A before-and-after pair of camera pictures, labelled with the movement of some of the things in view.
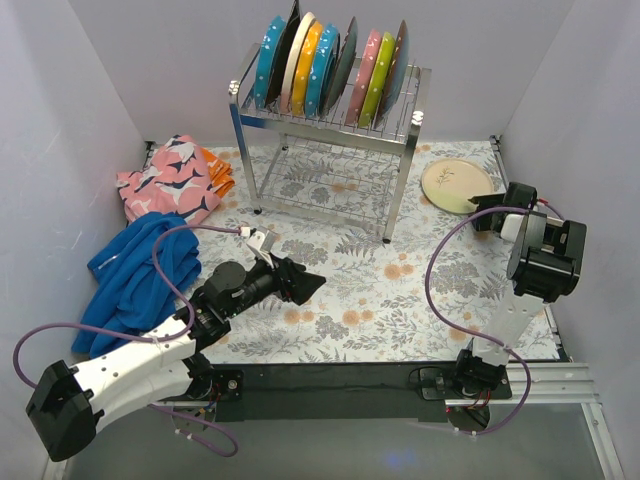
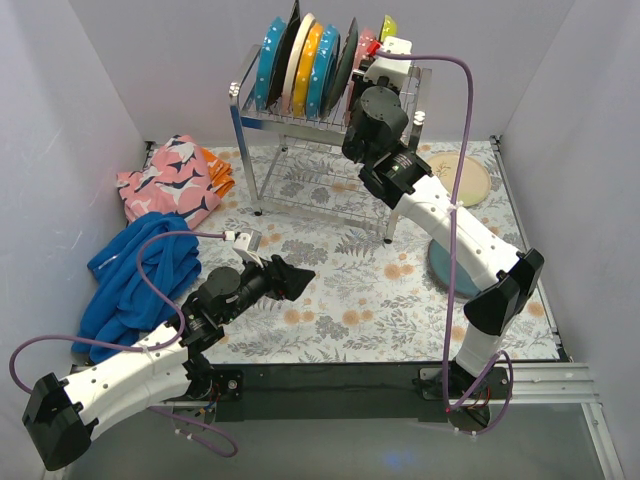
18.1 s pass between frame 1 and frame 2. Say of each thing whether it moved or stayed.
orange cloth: stayed
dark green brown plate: stayed
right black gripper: moved
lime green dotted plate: moved
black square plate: stayed
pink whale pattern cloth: stayed
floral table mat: stayed
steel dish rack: stayed
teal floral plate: moved
